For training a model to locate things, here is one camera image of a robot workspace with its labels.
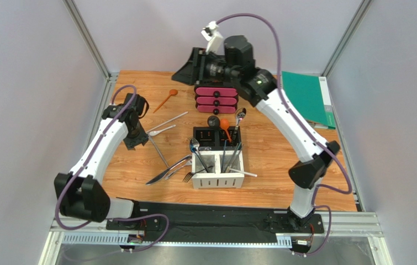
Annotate small white plastic spoon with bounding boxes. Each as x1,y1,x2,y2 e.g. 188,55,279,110
149,125,176,137

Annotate steel spoon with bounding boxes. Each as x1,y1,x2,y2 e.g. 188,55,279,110
231,108,247,143

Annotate steel fork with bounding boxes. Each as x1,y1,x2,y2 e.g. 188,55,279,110
189,137,209,173

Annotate steel table knife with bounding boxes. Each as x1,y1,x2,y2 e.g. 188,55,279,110
145,155,192,186

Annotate dark blue chopstick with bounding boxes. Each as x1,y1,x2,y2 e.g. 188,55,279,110
220,139,228,173

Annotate teal chopstick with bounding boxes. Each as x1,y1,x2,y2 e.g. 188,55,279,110
225,142,242,173

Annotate white slotted utensil caddy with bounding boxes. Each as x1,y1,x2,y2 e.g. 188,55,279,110
191,151,245,189

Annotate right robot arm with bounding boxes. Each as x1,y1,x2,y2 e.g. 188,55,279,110
171,22,340,227

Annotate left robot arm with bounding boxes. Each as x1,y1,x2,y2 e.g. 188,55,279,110
54,93,149,222

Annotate black pink drawer cabinet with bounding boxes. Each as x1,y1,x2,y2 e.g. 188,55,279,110
194,83,239,115

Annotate white orange chopstick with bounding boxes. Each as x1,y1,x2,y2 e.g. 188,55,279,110
146,111,189,133

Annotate black ladle spoon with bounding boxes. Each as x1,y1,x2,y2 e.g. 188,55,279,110
207,115,220,128

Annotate black utensil caddy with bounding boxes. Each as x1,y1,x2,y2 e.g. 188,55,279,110
193,126,241,151

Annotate black plastic fork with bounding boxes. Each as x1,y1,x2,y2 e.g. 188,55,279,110
182,169,205,183

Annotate silver metal chopstick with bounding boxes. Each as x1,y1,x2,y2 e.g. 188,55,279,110
224,142,241,173

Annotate green folder binder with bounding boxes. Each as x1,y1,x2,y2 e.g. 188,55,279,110
282,72,336,129

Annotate white plastic chopstick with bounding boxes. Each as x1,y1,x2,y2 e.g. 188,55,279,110
227,168,258,177

